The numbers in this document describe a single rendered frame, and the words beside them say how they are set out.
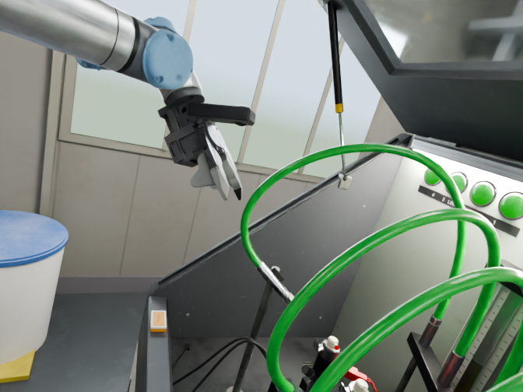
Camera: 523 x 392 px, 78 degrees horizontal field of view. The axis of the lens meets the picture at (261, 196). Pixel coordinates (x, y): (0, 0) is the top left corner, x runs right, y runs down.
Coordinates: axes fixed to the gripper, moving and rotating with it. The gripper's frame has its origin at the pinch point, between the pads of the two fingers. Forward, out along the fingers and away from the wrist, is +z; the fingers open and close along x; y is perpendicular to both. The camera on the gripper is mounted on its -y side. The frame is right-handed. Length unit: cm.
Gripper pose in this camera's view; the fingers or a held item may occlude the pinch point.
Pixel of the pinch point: (234, 192)
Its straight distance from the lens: 57.9
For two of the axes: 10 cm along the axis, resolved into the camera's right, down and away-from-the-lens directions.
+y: -8.9, 4.0, 2.1
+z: 3.9, 9.1, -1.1
